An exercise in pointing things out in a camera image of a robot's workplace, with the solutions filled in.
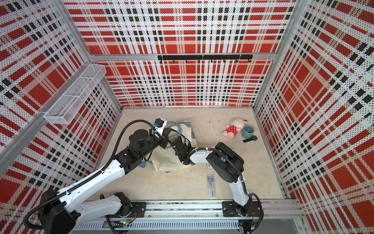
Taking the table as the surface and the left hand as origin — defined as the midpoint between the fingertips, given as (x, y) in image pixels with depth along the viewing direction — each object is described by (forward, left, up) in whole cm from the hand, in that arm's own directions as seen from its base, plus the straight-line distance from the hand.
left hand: (172, 128), depth 75 cm
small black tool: (+10, -53, -27) cm, 60 cm away
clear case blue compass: (-21, -21, -25) cm, 39 cm away
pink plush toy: (+16, -41, -21) cm, 49 cm away
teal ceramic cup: (+13, -49, -22) cm, 55 cm away
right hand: (+4, -4, -25) cm, 26 cm away
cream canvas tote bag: (-6, +6, -25) cm, 26 cm away
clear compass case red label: (-10, -20, -26) cm, 34 cm away
